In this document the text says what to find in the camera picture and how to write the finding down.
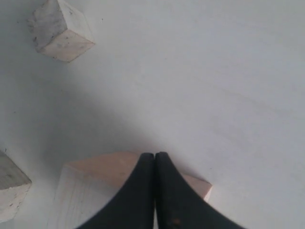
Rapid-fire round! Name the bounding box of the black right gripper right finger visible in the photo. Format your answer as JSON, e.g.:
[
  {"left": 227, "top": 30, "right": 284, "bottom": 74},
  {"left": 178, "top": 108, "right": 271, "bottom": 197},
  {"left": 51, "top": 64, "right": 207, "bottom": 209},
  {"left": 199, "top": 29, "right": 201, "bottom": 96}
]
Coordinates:
[{"left": 155, "top": 152, "right": 242, "bottom": 229}]

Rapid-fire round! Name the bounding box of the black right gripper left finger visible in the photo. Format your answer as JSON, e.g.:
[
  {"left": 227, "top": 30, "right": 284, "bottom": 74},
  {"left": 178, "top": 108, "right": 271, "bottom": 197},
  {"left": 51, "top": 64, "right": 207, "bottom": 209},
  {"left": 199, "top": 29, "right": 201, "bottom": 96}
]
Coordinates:
[{"left": 79, "top": 153, "right": 154, "bottom": 229}]

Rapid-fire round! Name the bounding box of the large light wooden cube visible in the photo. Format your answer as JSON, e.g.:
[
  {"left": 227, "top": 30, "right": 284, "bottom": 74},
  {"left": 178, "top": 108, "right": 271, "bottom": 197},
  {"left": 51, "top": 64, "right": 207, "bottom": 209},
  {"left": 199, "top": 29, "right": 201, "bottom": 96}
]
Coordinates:
[{"left": 47, "top": 151, "right": 213, "bottom": 229}]

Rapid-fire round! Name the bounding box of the medium ridged wooden cube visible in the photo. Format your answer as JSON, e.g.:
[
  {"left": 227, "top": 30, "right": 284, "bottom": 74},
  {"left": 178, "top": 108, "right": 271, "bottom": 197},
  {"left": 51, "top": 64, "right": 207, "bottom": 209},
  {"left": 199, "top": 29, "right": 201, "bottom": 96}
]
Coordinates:
[{"left": 0, "top": 152, "right": 31, "bottom": 222}]

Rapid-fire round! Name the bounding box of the small pale wooden cube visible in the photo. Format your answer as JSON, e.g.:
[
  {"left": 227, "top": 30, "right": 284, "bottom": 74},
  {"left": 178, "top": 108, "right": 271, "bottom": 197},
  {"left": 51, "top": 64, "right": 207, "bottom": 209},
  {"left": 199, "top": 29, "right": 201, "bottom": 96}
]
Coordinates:
[{"left": 28, "top": 0, "right": 95, "bottom": 62}]

